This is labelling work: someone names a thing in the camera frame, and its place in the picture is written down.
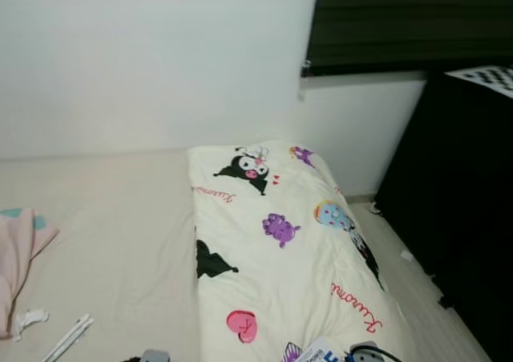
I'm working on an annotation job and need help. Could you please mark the black white checkerboard sheet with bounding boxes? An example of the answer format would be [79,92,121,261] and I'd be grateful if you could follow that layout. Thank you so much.
[445,66,513,99]

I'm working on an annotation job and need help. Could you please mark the black cabinet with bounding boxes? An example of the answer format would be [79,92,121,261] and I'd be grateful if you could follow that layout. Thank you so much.
[375,70,513,362]

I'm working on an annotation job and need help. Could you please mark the white crumpled cloth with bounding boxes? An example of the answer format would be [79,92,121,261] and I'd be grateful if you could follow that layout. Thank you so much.
[12,308,50,340]

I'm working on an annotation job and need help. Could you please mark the white thin stick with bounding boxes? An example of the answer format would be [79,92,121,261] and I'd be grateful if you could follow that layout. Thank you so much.
[42,314,95,362]

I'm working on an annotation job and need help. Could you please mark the pink patterned pillow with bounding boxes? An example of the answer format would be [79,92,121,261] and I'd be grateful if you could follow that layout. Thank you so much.
[0,208,61,340]

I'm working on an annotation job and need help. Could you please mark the black window blind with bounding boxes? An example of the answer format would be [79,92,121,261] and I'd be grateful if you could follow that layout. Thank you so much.
[303,0,513,78]

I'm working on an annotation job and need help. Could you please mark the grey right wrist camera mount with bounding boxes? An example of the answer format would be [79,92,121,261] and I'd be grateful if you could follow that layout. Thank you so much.
[349,342,382,362]

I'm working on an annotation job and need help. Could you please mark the cream cartoon print quilt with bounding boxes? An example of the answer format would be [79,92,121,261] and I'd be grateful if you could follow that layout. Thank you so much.
[188,142,418,362]

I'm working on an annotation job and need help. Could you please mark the white book blue letters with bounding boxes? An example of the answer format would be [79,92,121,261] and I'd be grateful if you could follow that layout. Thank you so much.
[295,336,353,362]

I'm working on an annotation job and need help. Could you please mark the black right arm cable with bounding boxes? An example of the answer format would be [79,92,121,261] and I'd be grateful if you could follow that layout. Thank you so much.
[353,344,403,362]

